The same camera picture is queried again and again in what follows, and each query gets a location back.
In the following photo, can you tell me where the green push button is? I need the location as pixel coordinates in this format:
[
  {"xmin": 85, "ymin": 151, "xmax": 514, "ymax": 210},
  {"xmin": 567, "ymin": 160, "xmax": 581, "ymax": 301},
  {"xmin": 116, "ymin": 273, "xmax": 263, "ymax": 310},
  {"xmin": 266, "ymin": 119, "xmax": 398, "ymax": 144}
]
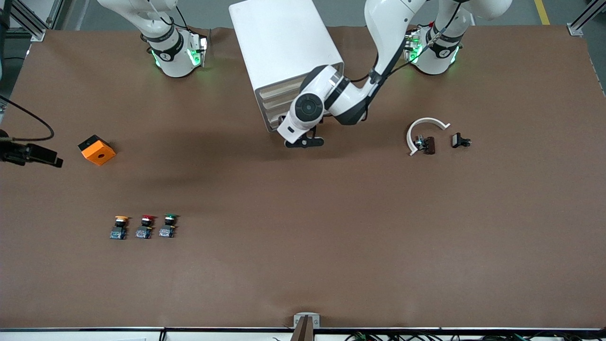
[{"xmin": 159, "ymin": 214, "xmax": 179, "ymax": 239}]

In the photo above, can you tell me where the yellow push button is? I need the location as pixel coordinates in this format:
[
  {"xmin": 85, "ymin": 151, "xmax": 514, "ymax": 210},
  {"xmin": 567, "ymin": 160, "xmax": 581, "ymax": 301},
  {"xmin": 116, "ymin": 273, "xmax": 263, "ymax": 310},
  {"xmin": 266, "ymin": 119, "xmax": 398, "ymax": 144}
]
[{"xmin": 110, "ymin": 215, "xmax": 131, "ymax": 240}]

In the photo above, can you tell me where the red push button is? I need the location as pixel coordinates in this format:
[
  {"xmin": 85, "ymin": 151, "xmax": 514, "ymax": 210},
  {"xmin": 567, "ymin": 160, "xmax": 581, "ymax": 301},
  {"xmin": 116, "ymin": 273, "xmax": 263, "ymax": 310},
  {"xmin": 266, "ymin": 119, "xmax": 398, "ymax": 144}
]
[{"xmin": 135, "ymin": 215, "xmax": 158, "ymax": 240}]

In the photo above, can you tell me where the orange box with hole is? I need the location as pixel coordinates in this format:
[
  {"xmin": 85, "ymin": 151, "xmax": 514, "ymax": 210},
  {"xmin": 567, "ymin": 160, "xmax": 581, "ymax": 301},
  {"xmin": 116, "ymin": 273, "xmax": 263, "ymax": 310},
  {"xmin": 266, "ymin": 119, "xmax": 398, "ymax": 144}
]
[{"xmin": 78, "ymin": 135, "xmax": 116, "ymax": 166}]

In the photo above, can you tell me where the brown table mat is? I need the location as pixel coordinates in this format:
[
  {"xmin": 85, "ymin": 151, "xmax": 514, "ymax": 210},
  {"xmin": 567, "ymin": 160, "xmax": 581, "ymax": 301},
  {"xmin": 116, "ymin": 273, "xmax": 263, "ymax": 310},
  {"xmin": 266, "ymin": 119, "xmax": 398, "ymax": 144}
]
[{"xmin": 0, "ymin": 25, "xmax": 606, "ymax": 330}]

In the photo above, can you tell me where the black camera cable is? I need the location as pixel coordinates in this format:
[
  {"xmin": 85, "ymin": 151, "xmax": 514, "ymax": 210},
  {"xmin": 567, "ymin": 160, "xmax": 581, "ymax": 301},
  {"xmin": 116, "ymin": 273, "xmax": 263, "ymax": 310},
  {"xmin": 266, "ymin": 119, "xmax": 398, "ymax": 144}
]
[{"xmin": 0, "ymin": 95, "xmax": 54, "ymax": 142}]

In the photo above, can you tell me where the aluminium frame profile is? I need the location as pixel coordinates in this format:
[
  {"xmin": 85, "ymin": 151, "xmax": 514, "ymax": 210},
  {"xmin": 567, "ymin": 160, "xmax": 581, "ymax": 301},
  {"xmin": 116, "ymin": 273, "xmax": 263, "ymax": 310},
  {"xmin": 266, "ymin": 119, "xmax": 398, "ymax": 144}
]
[
  {"xmin": 0, "ymin": 0, "xmax": 64, "ymax": 41},
  {"xmin": 567, "ymin": 0, "xmax": 606, "ymax": 36}
]

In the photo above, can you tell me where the white table edge rail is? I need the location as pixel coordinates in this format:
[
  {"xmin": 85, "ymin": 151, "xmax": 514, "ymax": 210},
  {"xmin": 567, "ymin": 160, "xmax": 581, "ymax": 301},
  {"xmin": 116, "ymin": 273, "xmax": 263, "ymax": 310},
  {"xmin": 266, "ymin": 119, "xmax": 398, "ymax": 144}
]
[{"xmin": 0, "ymin": 327, "xmax": 606, "ymax": 341}]

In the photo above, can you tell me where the grey mount bracket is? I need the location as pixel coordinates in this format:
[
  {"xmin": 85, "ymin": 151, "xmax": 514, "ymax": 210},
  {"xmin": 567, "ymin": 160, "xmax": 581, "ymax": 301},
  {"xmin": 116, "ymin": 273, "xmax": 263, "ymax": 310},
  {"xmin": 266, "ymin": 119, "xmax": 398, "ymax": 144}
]
[{"xmin": 294, "ymin": 313, "xmax": 321, "ymax": 330}]

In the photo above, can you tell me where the white curved ring piece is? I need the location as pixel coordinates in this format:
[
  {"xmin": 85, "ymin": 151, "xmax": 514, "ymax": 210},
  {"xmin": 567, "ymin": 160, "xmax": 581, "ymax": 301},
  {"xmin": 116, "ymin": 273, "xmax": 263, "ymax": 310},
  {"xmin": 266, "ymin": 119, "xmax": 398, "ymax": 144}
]
[{"xmin": 406, "ymin": 117, "xmax": 451, "ymax": 157}]

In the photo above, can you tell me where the black cable bundle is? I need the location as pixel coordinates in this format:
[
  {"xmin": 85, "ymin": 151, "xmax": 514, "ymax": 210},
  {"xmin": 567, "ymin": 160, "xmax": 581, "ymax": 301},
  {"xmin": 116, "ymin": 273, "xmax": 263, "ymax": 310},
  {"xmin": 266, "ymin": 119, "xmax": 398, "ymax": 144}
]
[{"xmin": 346, "ymin": 332, "xmax": 606, "ymax": 341}]

